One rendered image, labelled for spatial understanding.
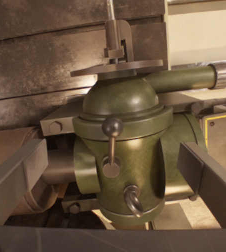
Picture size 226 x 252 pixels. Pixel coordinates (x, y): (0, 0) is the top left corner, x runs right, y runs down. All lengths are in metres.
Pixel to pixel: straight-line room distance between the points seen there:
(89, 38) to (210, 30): 0.60
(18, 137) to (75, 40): 0.33
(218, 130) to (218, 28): 0.80
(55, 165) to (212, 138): 1.31
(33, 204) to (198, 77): 0.40
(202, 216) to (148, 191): 2.09
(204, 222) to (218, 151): 1.14
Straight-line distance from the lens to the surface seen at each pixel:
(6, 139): 0.40
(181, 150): 0.17
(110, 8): 0.30
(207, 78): 0.40
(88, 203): 0.44
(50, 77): 0.59
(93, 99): 0.32
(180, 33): 0.92
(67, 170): 0.38
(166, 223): 0.57
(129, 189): 0.33
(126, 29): 0.54
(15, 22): 0.64
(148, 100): 0.32
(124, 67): 0.28
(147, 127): 0.27
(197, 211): 2.36
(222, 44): 1.00
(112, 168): 0.29
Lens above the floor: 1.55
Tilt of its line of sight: 73 degrees down
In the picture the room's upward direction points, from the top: 179 degrees clockwise
